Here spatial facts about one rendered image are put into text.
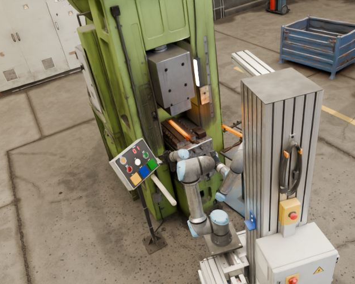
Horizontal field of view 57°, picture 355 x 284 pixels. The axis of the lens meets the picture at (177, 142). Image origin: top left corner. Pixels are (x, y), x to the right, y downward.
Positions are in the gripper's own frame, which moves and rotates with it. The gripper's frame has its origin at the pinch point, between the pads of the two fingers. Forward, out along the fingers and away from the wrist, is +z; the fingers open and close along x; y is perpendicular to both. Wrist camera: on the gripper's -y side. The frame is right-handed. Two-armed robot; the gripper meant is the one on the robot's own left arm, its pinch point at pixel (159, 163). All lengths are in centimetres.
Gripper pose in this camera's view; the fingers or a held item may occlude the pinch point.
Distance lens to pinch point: 262.7
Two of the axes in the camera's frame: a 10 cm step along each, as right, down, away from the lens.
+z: -6.2, 1.9, 7.6
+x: -5.9, 5.4, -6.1
